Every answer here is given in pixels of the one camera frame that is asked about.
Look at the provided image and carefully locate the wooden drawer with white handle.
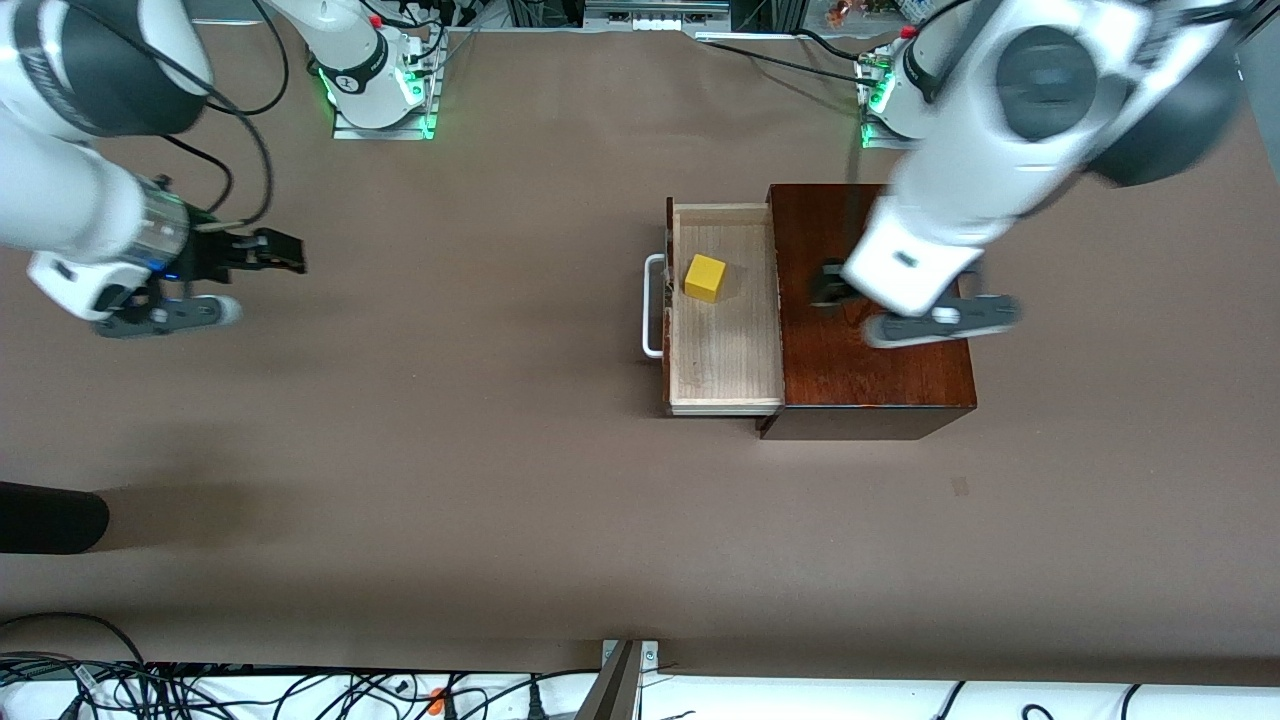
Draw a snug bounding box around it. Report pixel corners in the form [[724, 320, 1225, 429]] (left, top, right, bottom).
[[641, 197, 787, 418]]

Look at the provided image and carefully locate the yellow block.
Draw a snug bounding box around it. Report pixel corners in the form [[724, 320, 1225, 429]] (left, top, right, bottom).
[[684, 254, 729, 304]]

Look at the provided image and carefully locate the dark wooden drawer cabinet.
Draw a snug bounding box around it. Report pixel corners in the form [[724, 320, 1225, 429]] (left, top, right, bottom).
[[765, 184, 979, 441]]

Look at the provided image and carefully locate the black cylindrical object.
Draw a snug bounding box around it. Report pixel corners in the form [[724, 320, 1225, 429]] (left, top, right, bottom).
[[0, 480, 109, 555]]

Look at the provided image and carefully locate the brown table cover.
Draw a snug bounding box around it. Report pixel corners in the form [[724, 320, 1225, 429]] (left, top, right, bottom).
[[0, 20, 1280, 687]]

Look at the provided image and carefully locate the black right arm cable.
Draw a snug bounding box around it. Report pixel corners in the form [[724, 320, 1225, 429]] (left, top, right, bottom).
[[205, 0, 292, 117], [160, 130, 275, 233]]

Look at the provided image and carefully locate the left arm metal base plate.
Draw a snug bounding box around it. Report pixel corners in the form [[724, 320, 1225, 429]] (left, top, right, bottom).
[[860, 55, 926, 152]]

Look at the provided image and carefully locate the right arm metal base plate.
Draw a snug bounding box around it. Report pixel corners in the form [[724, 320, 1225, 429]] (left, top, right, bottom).
[[332, 30, 442, 141]]

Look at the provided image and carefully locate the long black base cable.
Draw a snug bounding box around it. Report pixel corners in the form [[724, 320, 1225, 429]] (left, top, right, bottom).
[[695, 36, 881, 87]]

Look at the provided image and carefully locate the short black base cable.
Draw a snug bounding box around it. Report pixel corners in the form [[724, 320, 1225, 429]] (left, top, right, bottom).
[[795, 28, 873, 63]]

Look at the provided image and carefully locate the black looped floor cable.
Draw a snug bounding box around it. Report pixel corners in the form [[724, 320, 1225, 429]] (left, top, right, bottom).
[[0, 612, 151, 691]]

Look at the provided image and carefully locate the metal mounting bracket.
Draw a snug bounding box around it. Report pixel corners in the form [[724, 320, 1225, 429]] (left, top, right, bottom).
[[600, 640, 661, 683]]

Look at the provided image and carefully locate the grey braided cable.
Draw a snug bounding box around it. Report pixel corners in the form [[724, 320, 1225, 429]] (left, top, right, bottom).
[[0, 655, 86, 683]]

